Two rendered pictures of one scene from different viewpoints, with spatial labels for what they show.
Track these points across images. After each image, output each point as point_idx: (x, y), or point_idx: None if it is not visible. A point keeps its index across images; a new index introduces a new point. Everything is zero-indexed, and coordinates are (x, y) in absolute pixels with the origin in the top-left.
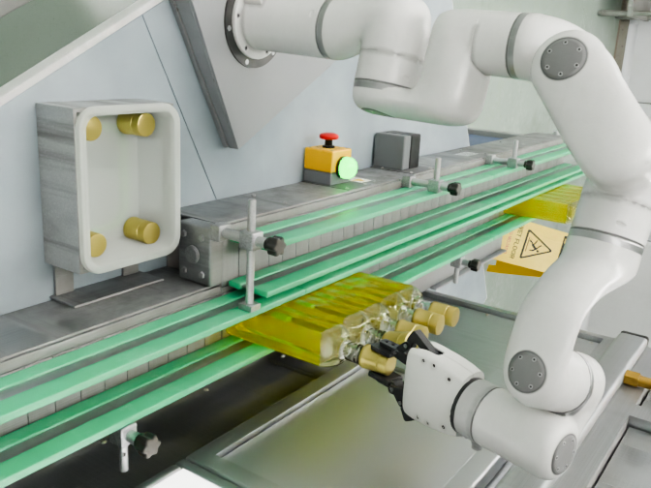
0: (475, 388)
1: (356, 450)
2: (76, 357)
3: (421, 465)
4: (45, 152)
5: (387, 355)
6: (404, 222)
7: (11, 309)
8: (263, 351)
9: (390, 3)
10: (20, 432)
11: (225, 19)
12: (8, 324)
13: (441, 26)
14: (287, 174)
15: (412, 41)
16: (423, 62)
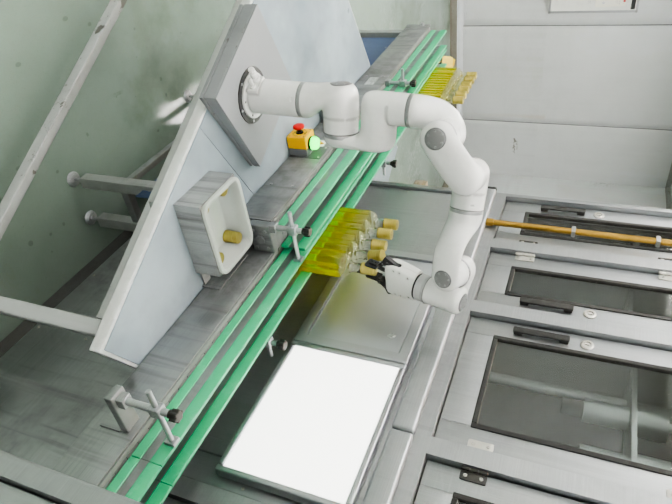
0: (420, 281)
1: (367, 311)
2: (238, 319)
3: (400, 310)
4: (184, 226)
5: (374, 268)
6: None
7: (190, 300)
8: (308, 275)
9: (336, 93)
10: None
11: (240, 108)
12: (197, 311)
13: (367, 107)
14: (281, 157)
15: (352, 110)
16: (361, 123)
